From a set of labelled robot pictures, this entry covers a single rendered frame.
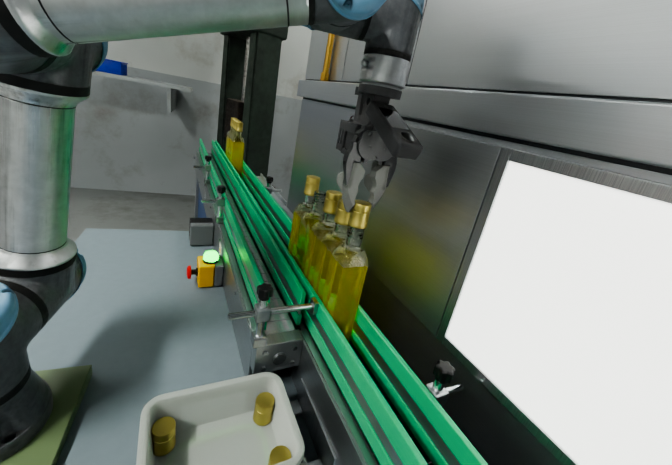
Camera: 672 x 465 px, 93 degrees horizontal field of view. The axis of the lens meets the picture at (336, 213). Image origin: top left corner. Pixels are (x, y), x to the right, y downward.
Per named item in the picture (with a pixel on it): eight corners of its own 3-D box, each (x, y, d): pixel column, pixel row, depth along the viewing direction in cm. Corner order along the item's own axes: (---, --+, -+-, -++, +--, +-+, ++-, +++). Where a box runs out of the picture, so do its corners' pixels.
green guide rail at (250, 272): (266, 330, 64) (270, 296, 61) (261, 331, 63) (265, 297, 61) (200, 150, 209) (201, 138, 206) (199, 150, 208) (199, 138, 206)
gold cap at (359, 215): (370, 229, 57) (376, 206, 56) (353, 229, 55) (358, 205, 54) (360, 221, 60) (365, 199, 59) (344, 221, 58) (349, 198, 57)
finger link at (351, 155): (357, 186, 56) (374, 138, 54) (362, 189, 55) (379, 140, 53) (334, 180, 54) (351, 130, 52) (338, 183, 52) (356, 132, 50)
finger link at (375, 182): (368, 202, 64) (372, 156, 60) (384, 213, 59) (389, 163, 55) (354, 203, 62) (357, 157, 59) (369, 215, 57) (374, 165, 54)
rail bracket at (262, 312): (313, 338, 64) (323, 285, 60) (226, 354, 56) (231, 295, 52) (308, 329, 67) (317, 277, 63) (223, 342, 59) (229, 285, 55)
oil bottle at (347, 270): (350, 346, 65) (373, 252, 58) (325, 351, 62) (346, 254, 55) (338, 327, 69) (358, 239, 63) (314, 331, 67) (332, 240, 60)
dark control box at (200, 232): (213, 246, 120) (214, 225, 117) (189, 247, 116) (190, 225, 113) (210, 236, 127) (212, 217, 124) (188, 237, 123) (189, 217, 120)
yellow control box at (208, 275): (222, 287, 97) (224, 265, 95) (196, 289, 94) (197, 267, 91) (219, 275, 103) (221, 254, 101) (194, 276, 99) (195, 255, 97)
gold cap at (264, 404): (276, 414, 60) (279, 397, 59) (264, 430, 57) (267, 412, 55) (260, 405, 61) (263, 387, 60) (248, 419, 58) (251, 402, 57)
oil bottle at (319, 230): (328, 310, 75) (346, 227, 68) (306, 314, 72) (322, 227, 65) (319, 296, 79) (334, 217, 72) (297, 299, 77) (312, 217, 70)
